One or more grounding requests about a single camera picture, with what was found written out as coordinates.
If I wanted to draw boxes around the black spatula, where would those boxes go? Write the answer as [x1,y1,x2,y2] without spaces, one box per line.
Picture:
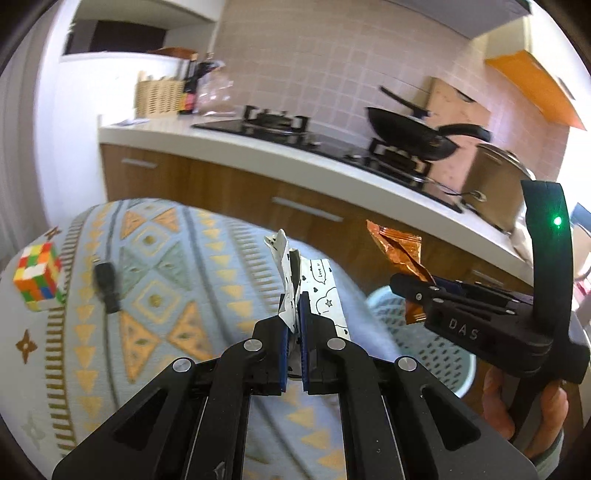
[379,85,432,118]

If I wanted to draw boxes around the wooden cutting board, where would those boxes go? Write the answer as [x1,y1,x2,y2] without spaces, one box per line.
[425,76,492,195]

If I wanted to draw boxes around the clear plastic bag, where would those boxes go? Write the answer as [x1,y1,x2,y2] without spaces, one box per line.
[196,60,236,116]

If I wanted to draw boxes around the steel cooking pot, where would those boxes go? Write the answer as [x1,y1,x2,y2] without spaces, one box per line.
[462,143,536,232]

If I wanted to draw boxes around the black wok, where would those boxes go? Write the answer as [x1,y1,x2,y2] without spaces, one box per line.
[366,106,492,162]

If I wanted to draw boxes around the orange range hood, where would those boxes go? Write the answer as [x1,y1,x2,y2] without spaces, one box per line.
[485,48,587,130]

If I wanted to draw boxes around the patterned tablecloth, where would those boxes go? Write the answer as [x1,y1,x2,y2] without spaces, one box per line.
[0,198,393,480]

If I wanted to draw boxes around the wooden kitchen cabinet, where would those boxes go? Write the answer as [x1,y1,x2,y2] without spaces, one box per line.
[99,143,536,296]

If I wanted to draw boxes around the light blue perforated plastic basket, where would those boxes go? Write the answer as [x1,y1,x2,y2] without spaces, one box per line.
[367,285,476,398]

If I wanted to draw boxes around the dark sauce bottle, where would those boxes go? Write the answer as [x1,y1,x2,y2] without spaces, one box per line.
[178,53,199,116]

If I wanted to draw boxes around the orange foil wrapper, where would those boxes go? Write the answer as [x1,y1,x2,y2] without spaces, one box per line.
[366,220,437,326]

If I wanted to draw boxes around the small black plastic device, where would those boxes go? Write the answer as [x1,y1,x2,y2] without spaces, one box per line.
[93,261,122,315]

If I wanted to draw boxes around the beige slotted basket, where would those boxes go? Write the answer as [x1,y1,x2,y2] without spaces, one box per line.
[135,69,185,118]

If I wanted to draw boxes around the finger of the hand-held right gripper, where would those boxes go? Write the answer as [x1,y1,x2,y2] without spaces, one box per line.
[389,272,467,324]
[431,276,532,308]

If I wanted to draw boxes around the black gas stove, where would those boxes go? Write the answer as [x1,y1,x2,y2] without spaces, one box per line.
[191,105,465,213]

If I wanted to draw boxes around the multicoloured puzzle cube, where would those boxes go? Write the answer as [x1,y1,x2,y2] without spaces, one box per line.
[13,242,63,312]

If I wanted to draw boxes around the person's right hand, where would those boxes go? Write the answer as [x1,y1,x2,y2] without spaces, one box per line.
[480,362,570,460]

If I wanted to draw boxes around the person's right forearm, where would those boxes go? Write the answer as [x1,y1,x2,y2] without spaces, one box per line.
[531,429,568,480]

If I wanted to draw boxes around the black and white printed wrapper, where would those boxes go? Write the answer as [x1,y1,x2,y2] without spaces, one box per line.
[263,229,354,344]

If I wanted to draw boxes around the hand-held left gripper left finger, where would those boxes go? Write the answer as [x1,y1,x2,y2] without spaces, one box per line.
[52,318,296,480]

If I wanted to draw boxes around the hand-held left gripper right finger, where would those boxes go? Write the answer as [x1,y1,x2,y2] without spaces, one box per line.
[298,295,539,480]

